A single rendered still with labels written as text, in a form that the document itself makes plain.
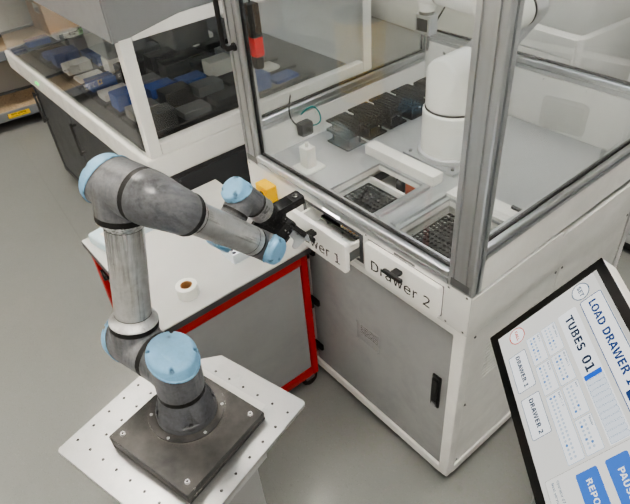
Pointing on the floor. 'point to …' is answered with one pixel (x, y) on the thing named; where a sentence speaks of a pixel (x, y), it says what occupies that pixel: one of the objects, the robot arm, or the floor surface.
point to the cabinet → (428, 351)
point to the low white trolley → (232, 302)
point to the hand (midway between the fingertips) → (304, 234)
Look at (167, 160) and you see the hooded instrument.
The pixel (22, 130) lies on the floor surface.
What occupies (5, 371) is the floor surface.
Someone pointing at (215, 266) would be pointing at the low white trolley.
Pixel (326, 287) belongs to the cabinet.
